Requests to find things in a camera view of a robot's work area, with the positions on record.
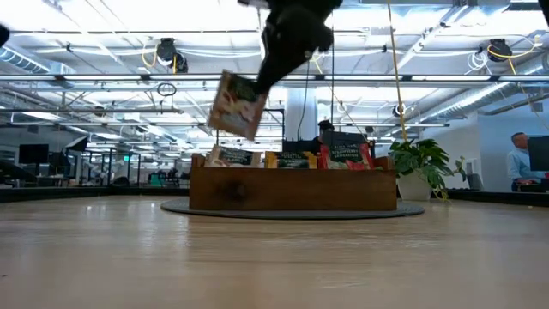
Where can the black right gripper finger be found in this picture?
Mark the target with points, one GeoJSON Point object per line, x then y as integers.
{"type": "Point", "coordinates": [279, 64]}

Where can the yellow tea packet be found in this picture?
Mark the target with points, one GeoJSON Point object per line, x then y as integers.
{"type": "Point", "coordinates": [289, 161]}

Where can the red strawberry tea packet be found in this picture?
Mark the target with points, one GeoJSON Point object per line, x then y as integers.
{"type": "Point", "coordinates": [345, 156]}

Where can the wooden tea box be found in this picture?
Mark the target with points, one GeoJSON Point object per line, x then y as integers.
{"type": "Point", "coordinates": [291, 189]}

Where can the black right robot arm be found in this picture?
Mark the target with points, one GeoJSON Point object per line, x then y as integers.
{"type": "Point", "coordinates": [544, 10]}

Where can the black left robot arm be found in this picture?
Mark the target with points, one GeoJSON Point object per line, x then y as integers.
{"type": "Point", "coordinates": [3, 34]}

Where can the person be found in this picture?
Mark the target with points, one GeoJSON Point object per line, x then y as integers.
{"type": "Point", "coordinates": [519, 163]}
{"type": "Point", "coordinates": [323, 129]}

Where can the green plant in white pot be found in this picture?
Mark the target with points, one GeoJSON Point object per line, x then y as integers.
{"type": "Point", "coordinates": [422, 161]}

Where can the grey round mat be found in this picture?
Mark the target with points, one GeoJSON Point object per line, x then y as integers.
{"type": "Point", "coordinates": [412, 210]}

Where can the black desk monitor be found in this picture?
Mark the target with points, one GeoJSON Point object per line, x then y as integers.
{"type": "Point", "coordinates": [33, 153]}

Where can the black aluminium table frame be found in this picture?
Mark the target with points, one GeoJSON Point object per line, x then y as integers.
{"type": "Point", "coordinates": [493, 196]}

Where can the dark wall screen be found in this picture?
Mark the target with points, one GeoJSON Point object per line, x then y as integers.
{"type": "Point", "coordinates": [539, 153]}

